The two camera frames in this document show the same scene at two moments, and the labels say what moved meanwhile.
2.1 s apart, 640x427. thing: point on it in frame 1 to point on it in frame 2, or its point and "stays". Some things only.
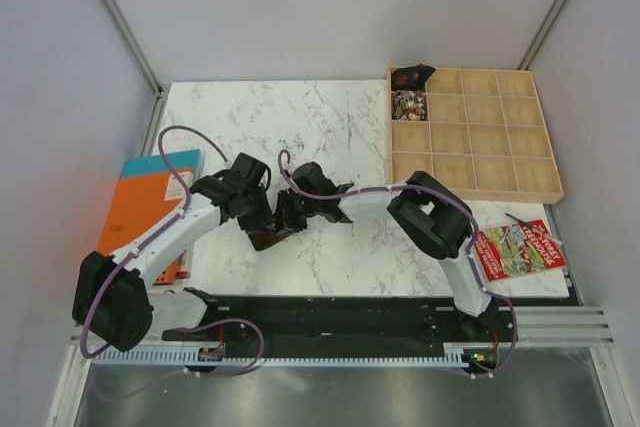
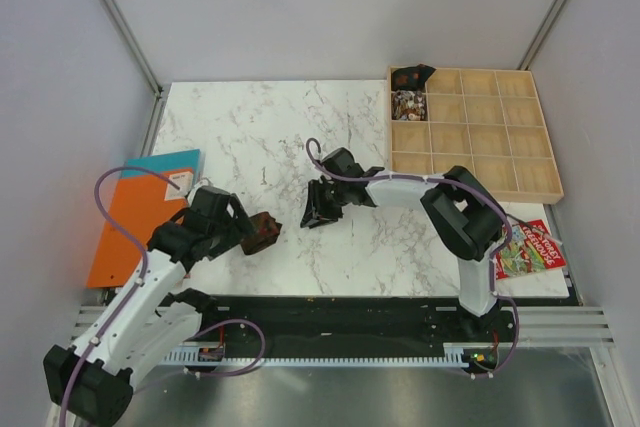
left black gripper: (264, 219) to (237, 226)
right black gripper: (284, 218) to (317, 212)
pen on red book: (536, 229) stays
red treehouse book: (514, 251) stays
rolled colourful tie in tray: (409, 105) stays
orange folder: (136, 204) stays
